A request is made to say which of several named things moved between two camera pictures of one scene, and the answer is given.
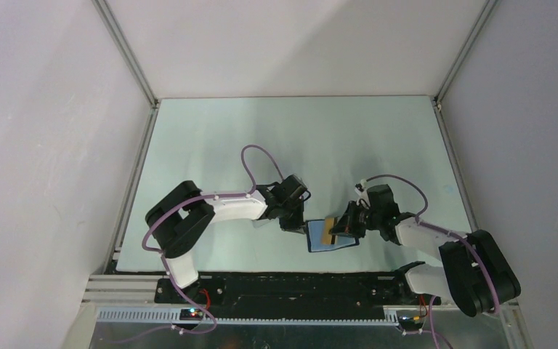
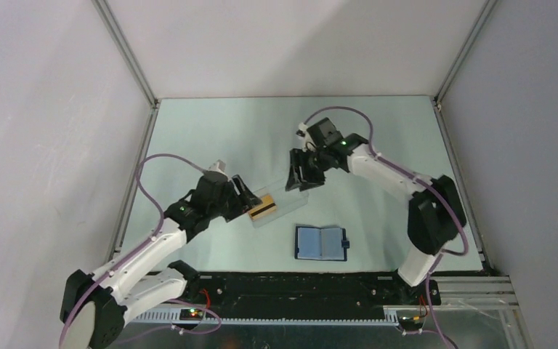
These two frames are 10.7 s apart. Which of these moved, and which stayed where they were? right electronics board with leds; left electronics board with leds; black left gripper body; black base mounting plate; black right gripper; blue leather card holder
Moved: black right gripper; black left gripper body; blue leather card holder
Stayed: black base mounting plate; left electronics board with leds; right electronics board with leds
